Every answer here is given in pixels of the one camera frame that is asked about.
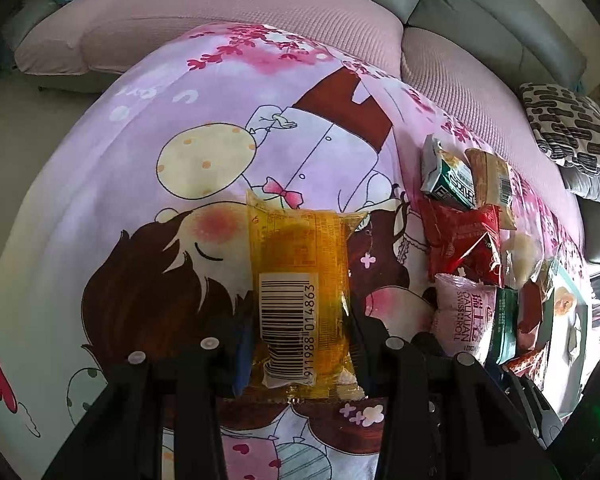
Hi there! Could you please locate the pink sofa cover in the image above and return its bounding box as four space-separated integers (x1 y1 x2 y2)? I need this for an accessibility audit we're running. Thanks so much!
14 0 587 261

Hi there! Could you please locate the grey sofa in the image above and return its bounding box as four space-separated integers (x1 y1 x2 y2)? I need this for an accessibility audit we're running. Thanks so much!
0 0 600 267

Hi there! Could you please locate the shiny red snack packet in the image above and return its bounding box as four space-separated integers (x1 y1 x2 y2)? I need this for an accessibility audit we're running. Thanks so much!
422 195 502 261
430 232 505 288

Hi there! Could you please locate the printed blanket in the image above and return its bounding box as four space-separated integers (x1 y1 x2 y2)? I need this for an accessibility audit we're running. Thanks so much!
0 22 588 480

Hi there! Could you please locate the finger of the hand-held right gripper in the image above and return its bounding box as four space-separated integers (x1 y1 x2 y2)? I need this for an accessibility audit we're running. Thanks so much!
500 366 565 452

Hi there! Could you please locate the pink cake roll packet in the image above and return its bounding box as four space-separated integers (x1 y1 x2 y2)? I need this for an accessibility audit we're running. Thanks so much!
430 272 498 363

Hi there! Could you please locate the black and white patterned pillow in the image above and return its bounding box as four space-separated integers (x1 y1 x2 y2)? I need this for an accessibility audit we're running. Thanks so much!
517 81 600 182

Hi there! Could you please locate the yellow snack packet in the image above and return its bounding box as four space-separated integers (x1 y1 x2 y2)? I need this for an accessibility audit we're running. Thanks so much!
245 189 370 403

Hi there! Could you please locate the orange red snack packet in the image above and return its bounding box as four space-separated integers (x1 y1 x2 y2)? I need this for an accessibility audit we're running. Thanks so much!
502 347 548 391

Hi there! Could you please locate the teal rimmed cardboard box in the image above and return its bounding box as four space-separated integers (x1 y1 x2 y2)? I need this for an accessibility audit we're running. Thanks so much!
532 259 592 413

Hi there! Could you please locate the green and white snack packet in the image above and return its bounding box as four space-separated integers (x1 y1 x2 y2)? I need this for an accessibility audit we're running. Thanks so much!
420 134 477 211

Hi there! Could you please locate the dark red snack packet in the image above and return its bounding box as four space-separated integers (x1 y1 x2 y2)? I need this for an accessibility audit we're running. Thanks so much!
516 279 546 352

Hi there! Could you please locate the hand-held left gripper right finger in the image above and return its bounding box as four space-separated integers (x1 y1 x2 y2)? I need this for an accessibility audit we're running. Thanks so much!
349 305 556 480

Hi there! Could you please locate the clear pale cake packet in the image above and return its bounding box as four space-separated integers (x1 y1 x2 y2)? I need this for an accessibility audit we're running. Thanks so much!
502 230 541 288

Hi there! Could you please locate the tan snack packet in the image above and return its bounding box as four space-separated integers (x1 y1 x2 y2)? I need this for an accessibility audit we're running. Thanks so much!
464 148 518 231

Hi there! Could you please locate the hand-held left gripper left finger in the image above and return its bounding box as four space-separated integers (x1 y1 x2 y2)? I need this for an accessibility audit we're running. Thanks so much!
42 310 255 480

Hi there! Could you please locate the grey pillow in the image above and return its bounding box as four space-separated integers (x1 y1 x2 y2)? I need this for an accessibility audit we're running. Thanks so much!
560 164 600 207

